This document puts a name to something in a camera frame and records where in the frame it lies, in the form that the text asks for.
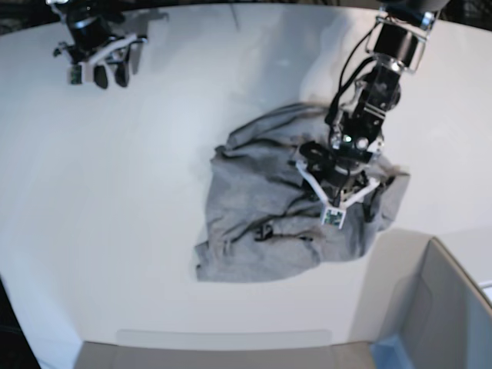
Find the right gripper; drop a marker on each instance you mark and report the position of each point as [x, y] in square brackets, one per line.
[95, 43]

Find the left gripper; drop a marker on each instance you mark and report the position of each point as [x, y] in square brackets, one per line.
[376, 185]

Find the grey t-shirt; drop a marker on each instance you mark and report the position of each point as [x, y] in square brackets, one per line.
[264, 222]

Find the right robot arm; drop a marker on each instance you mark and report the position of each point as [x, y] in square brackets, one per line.
[74, 9]

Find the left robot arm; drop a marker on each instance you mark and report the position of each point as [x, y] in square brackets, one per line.
[394, 45]

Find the grey cardboard box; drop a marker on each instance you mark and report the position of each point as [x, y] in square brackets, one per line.
[409, 284]

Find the blue item in box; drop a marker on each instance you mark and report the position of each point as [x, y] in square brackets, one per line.
[390, 353]

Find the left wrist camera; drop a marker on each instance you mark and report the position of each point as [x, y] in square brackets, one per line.
[333, 216]

